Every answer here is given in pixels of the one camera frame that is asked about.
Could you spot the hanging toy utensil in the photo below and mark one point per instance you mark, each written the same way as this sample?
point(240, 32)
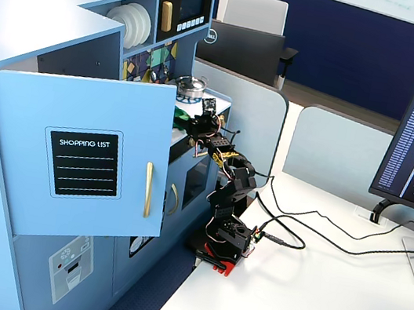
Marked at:
point(152, 74)

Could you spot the blue shopping list cabinet door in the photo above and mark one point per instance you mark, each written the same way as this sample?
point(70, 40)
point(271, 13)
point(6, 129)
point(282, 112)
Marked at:
point(92, 104)

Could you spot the white toy plate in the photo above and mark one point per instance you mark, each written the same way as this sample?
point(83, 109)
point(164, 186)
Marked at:
point(141, 26)
point(134, 27)
point(147, 25)
point(117, 22)

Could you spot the gold stove knob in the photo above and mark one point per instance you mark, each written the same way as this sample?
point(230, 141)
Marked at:
point(193, 142)
point(221, 119)

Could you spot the black Dell monitor back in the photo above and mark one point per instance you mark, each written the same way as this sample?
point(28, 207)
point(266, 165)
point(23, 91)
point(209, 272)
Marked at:
point(244, 52)

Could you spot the green recipient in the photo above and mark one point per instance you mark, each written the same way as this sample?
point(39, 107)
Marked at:
point(181, 115)

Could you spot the black five-joint robot arm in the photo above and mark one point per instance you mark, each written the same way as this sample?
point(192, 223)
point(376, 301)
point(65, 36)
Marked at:
point(240, 180)

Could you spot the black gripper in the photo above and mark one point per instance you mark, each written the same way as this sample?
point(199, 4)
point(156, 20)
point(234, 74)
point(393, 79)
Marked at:
point(196, 126)

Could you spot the grey office chair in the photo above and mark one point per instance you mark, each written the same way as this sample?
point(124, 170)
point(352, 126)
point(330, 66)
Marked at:
point(254, 12)

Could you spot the black toy microwave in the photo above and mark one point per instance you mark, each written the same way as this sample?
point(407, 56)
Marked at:
point(190, 3)

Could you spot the grey rounded desk partition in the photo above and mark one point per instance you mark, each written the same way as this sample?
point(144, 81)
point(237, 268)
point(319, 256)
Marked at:
point(252, 123)
point(334, 152)

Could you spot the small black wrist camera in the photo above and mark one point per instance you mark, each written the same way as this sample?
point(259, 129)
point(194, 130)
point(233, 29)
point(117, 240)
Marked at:
point(208, 106)

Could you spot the red robot base clamp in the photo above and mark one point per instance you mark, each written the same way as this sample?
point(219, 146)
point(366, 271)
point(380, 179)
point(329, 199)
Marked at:
point(222, 263)

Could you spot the small steel toy pot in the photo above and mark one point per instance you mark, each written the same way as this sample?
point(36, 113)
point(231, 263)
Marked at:
point(191, 86)

